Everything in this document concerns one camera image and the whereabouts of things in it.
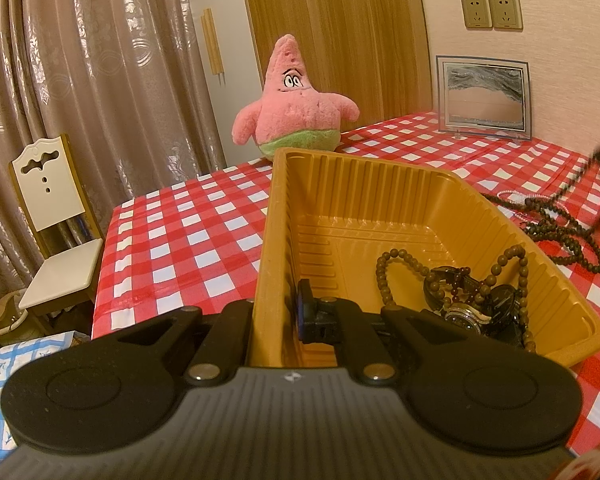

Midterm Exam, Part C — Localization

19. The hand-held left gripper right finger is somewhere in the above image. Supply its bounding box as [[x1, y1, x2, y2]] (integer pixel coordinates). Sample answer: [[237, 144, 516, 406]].
[[296, 279, 486, 386]]

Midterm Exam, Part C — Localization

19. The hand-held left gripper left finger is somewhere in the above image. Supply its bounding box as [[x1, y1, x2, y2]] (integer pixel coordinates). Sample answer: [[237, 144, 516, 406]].
[[111, 302, 255, 387]]

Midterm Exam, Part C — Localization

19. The brown bead necklace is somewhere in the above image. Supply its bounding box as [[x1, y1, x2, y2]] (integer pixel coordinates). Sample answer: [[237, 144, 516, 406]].
[[375, 245, 538, 356]]

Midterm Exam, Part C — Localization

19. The dark bead necklace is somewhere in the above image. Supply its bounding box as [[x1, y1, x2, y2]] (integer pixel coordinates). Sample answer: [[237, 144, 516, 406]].
[[480, 157, 600, 273]]

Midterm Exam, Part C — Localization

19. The yellow plastic tray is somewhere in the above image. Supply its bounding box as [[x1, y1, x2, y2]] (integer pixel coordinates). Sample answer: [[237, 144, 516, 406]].
[[245, 147, 600, 368]]

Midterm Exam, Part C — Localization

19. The black wristwatch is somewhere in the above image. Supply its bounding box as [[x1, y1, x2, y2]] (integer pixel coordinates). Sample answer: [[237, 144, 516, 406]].
[[482, 284, 528, 348], [424, 265, 483, 313]]

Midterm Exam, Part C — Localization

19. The silver wristwatch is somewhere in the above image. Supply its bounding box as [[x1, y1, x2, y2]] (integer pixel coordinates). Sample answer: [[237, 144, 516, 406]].
[[444, 304, 487, 337]]

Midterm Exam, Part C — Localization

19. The red bead bracelet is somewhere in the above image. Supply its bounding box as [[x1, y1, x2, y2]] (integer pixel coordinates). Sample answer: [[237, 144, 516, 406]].
[[432, 267, 486, 306]]

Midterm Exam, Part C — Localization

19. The red white checkered tablecloth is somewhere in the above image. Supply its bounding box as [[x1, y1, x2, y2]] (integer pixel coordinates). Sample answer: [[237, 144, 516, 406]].
[[91, 110, 600, 466]]

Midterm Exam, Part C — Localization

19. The white wooden chair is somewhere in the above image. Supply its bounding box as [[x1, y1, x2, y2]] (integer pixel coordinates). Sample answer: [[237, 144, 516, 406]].
[[7, 134, 106, 333]]

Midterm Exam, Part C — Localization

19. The pink starfish plush toy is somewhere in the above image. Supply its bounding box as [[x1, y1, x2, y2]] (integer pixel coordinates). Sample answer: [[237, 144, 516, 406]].
[[231, 35, 361, 162]]

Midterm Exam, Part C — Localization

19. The beige plastic basin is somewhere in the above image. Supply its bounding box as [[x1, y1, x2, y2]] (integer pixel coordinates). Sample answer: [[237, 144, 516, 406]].
[[0, 290, 28, 336]]

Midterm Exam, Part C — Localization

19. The beige patterned curtain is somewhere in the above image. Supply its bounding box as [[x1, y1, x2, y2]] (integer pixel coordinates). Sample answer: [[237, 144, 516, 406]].
[[0, 0, 228, 291]]

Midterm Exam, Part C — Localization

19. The wooden door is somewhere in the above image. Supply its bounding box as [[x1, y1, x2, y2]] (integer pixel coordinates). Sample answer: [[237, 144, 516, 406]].
[[237, 0, 433, 133]]

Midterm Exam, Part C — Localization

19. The white bead bracelet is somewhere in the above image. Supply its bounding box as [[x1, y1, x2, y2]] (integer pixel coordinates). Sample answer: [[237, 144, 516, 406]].
[[497, 189, 548, 203]]

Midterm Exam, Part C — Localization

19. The clear sand art frame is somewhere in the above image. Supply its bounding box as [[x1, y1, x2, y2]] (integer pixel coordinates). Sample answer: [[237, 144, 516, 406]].
[[435, 55, 533, 142]]

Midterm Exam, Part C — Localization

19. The beige wall socket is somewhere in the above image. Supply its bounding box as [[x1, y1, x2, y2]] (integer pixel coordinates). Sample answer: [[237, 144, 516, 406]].
[[461, 0, 492, 28], [487, 0, 523, 30]]

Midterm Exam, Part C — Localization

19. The wooden wall trim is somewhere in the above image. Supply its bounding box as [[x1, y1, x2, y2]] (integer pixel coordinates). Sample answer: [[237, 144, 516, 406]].
[[201, 7, 226, 86]]

